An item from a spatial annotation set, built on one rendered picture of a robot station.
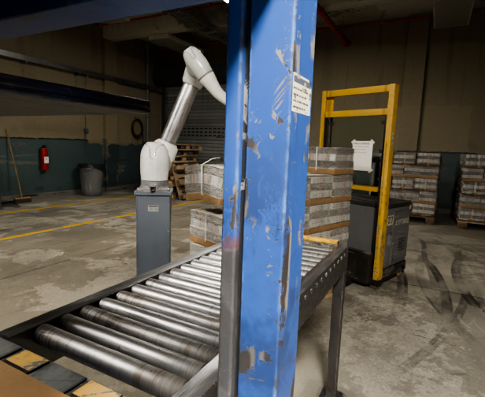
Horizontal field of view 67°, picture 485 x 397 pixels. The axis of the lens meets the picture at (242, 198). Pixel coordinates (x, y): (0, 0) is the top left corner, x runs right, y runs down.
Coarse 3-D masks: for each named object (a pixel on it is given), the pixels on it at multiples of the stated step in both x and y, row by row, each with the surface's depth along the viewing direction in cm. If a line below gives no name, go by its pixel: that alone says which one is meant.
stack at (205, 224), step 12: (324, 204) 296; (192, 216) 251; (204, 216) 240; (216, 216) 230; (312, 216) 287; (324, 216) 299; (192, 228) 251; (204, 228) 242; (216, 228) 232; (216, 240) 232; (192, 252) 254
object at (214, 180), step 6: (210, 168) 225; (216, 168) 222; (222, 168) 220; (210, 174) 226; (216, 174) 222; (222, 174) 219; (210, 180) 226; (216, 180) 222; (222, 180) 218; (210, 186) 226; (216, 186) 222; (222, 186) 220; (210, 192) 226; (216, 192) 222; (222, 192) 221; (222, 198) 222
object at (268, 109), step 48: (240, 0) 39; (288, 0) 37; (240, 48) 40; (288, 48) 38; (240, 96) 41; (288, 96) 38; (240, 144) 42; (288, 144) 39; (240, 192) 43; (288, 192) 40; (240, 240) 43; (288, 240) 42; (240, 288) 44; (288, 288) 43; (240, 336) 44; (288, 336) 45; (240, 384) 45; (288, 384) 47
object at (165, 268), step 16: (192, 256) 153; (160, 272) 132; (112, 288) 116; (128, 288) 118; (80, 304) 104; (96, 304) 107; (32, 320) 94; (48, 320) 94; (0, 336) 86; (16, 336) 86; (32, 336) 90; (48, 352) 94
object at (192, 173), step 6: (186, 168) 243; (192, 168) 238; (198, 168) 234; (186, 174) 244; (192, 174) 238; (198, 174) 234; (192, 180) 239; (198, 180) 234; (186, 186) 244; (192, 186) 239; (198, 186) 234; (186, 192) 245; (192, 192) 240
